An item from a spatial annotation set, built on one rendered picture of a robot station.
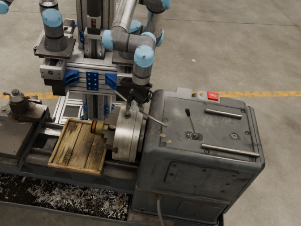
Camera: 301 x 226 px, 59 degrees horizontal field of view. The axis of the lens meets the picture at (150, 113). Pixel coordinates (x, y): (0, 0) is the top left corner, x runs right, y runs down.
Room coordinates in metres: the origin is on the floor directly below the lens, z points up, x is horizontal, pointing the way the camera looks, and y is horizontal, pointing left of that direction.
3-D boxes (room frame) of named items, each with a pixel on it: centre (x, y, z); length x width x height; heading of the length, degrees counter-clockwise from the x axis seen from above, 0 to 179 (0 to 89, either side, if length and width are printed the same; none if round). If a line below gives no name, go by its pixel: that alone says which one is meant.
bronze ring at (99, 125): (0.93, 0.26, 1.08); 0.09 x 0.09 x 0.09; 2
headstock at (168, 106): (0.97, -0.29, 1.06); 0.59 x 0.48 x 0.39; 92
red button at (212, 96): (1.18, -0.33, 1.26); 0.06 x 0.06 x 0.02; 2
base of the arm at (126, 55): (1.56, 0.23, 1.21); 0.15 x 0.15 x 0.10
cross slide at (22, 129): (0.93, 0.75, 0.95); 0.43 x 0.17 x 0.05; 2
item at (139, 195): (0.97, -0.29, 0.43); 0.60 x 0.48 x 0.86; 92
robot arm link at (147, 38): (0.96, 0.09, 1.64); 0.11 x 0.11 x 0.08; 2
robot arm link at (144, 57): (0.86, 0.07, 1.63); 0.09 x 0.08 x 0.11; 2
